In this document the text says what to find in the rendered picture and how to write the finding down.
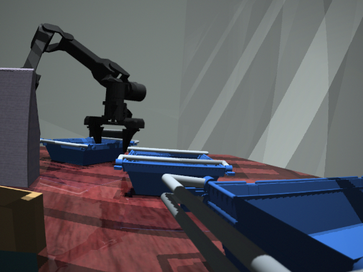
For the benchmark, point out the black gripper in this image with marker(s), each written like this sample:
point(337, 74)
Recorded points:
point(114, 111)

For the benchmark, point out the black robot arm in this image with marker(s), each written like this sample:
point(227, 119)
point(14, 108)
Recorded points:
point(103, 70)

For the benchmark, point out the white wire bar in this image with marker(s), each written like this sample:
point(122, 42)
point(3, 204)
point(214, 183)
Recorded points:
point(216, 259)

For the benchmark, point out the tan open-top box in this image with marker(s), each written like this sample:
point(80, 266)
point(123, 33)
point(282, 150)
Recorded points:
point(22, 227)

